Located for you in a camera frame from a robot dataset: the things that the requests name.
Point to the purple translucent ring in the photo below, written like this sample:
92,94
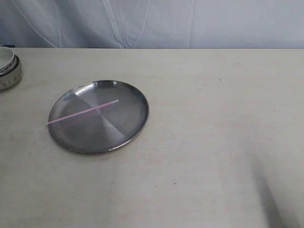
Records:
82,112

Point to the round stainless steel plate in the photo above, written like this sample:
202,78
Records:
102,130

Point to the white sheer curtain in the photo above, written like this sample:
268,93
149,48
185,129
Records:
152,23

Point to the white ceramic bowl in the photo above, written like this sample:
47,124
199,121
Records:
7,56

